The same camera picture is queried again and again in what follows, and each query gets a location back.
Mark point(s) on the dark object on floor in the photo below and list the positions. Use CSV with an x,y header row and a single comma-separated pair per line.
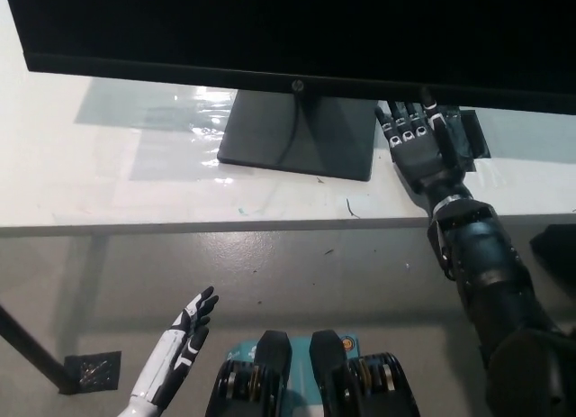
x,y
555,250

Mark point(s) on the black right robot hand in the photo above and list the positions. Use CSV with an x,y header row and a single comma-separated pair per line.
x,y
418,160

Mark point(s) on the black metal desk leg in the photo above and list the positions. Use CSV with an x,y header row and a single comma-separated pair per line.
x,y
36,349

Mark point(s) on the clear plastic film sheet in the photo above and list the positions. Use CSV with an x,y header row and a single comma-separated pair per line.
x,y
166,115

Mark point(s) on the black HP monitor with stand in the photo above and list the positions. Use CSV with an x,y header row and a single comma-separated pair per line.
x,y
270,25

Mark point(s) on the black robot body with teal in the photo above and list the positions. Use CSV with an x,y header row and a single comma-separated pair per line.
x,y
315,381

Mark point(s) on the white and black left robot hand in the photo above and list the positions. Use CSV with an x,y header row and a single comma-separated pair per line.
x,y
177,349

